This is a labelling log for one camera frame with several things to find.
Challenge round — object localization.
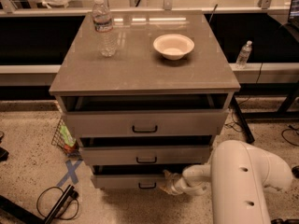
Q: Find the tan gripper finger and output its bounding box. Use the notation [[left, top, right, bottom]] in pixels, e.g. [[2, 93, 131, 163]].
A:
[[159, 183, 172, 194], [164, 170, 174, 180]]

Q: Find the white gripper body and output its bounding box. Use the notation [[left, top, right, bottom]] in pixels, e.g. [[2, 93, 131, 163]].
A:
[[169, 174, 188, 195]]

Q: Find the grey drawer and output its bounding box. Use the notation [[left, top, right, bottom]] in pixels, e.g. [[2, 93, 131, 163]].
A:
[[79, 135, 211, 165], [90, 163, 202, 190], [61, 93, 229, 138]]

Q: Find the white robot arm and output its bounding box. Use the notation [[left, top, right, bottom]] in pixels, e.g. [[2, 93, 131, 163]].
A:
[[161, 140, 292, 224]]

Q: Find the grey drawer cabinet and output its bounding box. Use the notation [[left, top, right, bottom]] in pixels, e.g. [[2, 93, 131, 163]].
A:
[[49, 10, 241, 190]]

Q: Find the black table leg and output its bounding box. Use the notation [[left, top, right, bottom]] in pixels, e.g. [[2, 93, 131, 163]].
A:
[[231, 97, 255, 144]]

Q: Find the black caster wheel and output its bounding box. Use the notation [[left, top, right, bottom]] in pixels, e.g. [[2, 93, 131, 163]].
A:
[[292, 166, 299, 178]]

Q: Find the white paper bowl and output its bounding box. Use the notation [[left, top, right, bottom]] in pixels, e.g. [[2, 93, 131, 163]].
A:
[[153, 34, 194, 61]]

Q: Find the small background water bottle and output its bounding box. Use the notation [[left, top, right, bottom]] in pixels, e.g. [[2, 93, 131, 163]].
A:
[[236, 40, 252, 69]]

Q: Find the clear plastic water bottle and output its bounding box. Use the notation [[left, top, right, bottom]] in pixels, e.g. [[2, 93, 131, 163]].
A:
[[92, 0, 117, 57]]

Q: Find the black stand leg left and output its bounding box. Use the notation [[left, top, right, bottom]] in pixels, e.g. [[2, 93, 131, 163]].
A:
[[0, 184, 77, 224]]

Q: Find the black cable loop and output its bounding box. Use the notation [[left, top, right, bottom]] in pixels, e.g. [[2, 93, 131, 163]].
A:
[[36, 186, 80, 221]]

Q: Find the wire mesh basket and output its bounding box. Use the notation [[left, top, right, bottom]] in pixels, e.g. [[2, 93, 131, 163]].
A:
[[51, 119, 80, 158]]

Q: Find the black cable on right floor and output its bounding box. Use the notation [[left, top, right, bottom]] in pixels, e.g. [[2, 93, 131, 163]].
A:
[[281, 124, 299, 147]]

